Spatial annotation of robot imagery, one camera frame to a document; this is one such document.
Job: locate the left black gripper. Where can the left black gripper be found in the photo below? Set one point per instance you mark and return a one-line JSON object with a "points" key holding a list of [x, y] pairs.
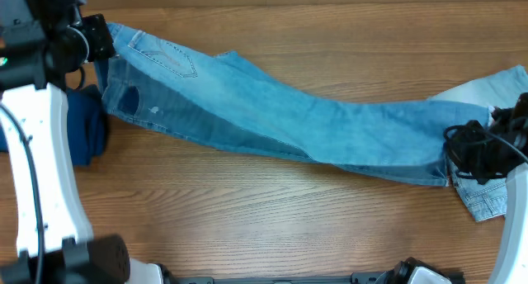
{"points": [[98, 28]]}

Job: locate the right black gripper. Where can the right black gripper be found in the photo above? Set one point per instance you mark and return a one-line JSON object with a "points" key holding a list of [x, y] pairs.
{"points": [[466, 141]]}

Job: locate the medium blue denim jeans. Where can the medium blue denim jeans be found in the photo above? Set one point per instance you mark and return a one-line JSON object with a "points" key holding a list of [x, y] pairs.
{"points": [[228, 103]]}

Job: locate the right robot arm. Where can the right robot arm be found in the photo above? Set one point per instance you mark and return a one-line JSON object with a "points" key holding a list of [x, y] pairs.
{"points": [[511, 264]]}

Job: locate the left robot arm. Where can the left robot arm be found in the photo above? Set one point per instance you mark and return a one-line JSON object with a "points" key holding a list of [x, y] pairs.
{"points": [[41, 42]]}

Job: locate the light washed denim jeans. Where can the light washed denim jeans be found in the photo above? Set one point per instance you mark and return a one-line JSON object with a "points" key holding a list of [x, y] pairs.
{"points": [[498, 91]]}

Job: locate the dark blue folded cloth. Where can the dark blue folded cloth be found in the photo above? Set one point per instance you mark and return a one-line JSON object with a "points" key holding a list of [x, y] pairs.
{"points": [[86, 125]]}

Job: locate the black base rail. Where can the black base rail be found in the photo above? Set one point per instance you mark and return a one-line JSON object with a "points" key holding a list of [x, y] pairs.
{"points": [[354, 278]]}

